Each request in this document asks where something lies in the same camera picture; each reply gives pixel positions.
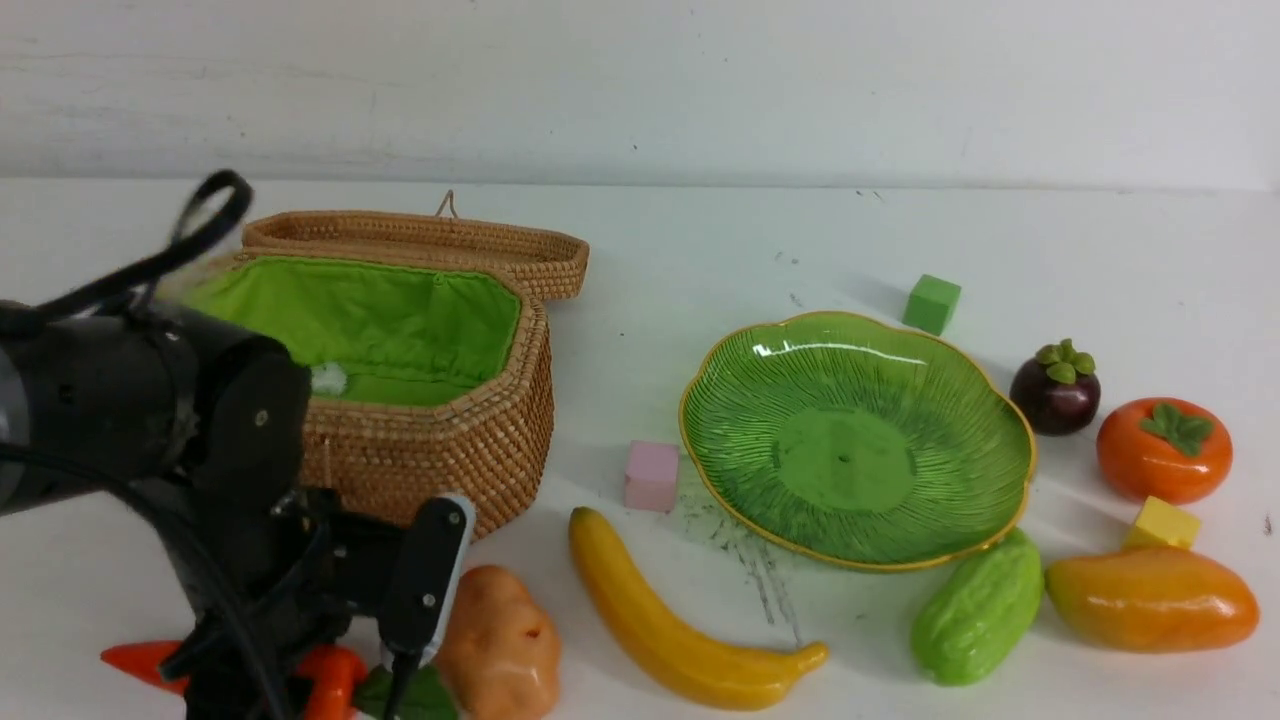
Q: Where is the pink foam cube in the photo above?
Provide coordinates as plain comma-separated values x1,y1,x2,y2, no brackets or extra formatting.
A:
623,439,680,512

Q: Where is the green foam cube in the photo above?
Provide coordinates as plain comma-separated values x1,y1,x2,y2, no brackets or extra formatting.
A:
901,274,963,336

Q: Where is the yellow foam cube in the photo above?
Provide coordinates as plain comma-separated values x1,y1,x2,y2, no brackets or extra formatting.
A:
1121,496,1201,550

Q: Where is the woven wicker basket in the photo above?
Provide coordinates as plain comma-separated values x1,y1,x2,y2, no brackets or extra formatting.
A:
157,197,590,538

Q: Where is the yellow plastic banana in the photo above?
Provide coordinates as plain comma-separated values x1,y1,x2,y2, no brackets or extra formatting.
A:
568,506,829,712

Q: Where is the black cable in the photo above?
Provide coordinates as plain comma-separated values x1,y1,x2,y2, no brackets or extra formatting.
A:
0,169,301,720

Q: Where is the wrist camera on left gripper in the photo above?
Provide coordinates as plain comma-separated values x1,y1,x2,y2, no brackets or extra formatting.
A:
376,495,475,673

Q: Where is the orange yellow plastic mango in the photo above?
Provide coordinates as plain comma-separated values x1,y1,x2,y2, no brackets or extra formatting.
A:
1044,546,1261,653

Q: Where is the green plastic bitter gourd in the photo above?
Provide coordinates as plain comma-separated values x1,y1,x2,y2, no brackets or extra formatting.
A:
910,528,1044,687

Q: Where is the purple plastic mangosteen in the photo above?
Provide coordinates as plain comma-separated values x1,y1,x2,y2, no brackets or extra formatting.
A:
1007,338,1101,437

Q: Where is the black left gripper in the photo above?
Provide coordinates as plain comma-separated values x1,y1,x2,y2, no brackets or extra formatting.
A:
160,489,404,719

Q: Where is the orange plastic carrot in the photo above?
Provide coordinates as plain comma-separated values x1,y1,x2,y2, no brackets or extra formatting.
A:
100,641,460,719

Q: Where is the green glass plate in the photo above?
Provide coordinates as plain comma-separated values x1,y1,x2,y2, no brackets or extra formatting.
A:
677,311,1038,573

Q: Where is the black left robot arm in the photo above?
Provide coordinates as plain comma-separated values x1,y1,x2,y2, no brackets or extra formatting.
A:
3,304,401,719

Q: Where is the orange plastic persimmon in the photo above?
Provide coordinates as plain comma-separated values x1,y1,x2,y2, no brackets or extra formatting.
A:
1094,397,1235,505

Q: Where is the brown plastic potato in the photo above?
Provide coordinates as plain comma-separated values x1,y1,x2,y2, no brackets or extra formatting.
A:
431,565,562,719

